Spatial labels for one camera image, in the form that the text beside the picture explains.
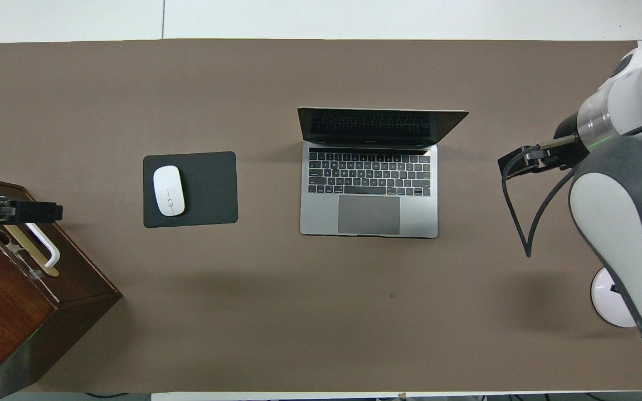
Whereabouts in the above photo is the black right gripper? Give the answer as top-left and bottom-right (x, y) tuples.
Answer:
(498, 111), (592, 180)

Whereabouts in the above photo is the silver grey laptop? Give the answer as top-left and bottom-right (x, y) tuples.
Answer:
(298, 107), (469, 238)

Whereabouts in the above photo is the dark brown wooden box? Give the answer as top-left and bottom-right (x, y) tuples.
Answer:
(0, 176), (124, 399)

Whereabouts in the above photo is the white computer mouse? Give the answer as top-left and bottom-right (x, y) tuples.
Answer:
(153, 165), (186, 217)

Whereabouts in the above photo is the white desk lamp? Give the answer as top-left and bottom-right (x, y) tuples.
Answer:
(591, 266), (639, 328)

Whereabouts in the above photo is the black mouse pad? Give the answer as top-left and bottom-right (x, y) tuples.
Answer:
(143, 151), (239, 228)

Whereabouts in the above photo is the brown table mat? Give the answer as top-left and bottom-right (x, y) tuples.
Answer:
(0, 39), (642, 393)

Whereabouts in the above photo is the brass handle plate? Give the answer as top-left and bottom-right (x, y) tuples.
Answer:
(2, 223), (60, 277)

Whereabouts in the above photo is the white box handle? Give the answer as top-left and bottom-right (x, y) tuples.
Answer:
(0, 222), (61, 268)

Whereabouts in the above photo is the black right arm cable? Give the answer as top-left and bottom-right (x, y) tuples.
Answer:
(502, 119), (642, 258)

